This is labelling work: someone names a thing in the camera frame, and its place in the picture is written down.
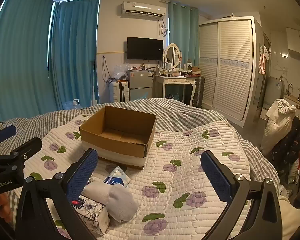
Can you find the oval white vanity mirror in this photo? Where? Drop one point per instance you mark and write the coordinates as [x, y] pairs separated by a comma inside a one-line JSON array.
[[172, 55]]

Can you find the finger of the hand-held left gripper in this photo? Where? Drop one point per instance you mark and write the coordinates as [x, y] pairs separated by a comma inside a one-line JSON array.
[[27, 147], [5, 132]]

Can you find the blue and white packet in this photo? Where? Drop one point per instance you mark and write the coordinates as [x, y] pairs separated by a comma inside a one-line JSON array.
[[117, 176]]

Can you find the quilted floral blanket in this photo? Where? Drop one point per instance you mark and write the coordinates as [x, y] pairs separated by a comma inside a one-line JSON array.
[[180, 170]]

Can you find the white suitcase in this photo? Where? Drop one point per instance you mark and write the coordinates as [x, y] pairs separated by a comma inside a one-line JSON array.
[[114, 92]]

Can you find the white cloth bundle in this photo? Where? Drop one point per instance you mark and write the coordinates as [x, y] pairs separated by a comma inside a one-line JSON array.
[[277, 122]]

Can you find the grey washing machine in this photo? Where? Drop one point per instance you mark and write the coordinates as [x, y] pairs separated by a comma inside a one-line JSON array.
[[273, 92]]

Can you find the white vanity table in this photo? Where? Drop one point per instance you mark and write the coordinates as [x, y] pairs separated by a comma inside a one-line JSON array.
[[175, 81]]

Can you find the blue plastic bag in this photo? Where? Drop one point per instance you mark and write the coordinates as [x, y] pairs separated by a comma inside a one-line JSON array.
[[172, 96]]

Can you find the black wall television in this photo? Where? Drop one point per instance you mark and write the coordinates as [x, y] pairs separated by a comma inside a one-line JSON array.
[[145, 48]]

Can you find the silver suitcase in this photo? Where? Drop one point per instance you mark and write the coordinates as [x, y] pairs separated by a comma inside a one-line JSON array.
[[198, 92]]

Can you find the grey gingham duvet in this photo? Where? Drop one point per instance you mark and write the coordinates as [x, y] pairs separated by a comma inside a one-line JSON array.
[[180, 113]]

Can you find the silver mini fridge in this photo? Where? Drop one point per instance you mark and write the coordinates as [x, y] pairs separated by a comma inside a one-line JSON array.
[[140, 80]]

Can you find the white sliding wardrobe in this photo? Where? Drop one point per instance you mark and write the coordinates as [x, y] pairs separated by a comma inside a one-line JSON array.
[[232, 67]]

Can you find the small photo frame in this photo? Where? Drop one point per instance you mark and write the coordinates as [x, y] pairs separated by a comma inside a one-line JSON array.
[[168, 67]]

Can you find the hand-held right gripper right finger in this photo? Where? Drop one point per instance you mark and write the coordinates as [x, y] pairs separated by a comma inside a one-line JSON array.
[[218, 177]]

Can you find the cream fleece cloth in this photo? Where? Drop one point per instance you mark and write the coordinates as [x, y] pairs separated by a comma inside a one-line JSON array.
[[292, 220]]

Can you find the floral tissue pack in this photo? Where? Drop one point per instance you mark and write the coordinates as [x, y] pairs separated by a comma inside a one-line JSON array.
[[93, 212]]

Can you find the pink hanging garment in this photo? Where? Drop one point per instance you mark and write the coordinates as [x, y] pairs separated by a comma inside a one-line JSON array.
[[263, 61]]

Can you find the white sock roll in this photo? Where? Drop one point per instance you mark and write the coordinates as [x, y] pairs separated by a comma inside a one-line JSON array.
[[115, 200]]

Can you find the narrow teal curtain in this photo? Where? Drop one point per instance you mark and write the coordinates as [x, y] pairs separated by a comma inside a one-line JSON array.
[[182, 32]]

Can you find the wide teal curtain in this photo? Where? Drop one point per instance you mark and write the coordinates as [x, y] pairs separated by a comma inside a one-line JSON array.
[[20, 60]]

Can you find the cardboard box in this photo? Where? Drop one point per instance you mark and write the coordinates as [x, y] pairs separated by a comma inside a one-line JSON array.
[[120, 147]]

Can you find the clear plastic bag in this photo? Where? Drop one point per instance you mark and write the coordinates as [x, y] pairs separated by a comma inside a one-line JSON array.
[[120, 71]]

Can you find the white wall cabinets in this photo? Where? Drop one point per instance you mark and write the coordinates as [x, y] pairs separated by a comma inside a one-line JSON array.
[[297, 40]]

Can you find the white upright pole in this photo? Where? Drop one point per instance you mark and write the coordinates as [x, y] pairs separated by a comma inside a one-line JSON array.
[[95, 85]]

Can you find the person's left hand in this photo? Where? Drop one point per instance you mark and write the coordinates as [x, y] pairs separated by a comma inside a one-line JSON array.
[[3, 206]]

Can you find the clear water jug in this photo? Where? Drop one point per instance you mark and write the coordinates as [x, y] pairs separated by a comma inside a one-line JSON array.
[[76, 104]]

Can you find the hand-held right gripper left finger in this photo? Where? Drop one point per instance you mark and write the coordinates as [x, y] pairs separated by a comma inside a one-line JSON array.
[[82, 176]]

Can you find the dark patterned clothes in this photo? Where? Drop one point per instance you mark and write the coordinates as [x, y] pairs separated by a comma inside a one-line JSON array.
[[287, 147]]

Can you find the white air conditioner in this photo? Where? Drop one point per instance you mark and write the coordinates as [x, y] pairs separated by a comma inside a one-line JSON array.
[[143, 8]]

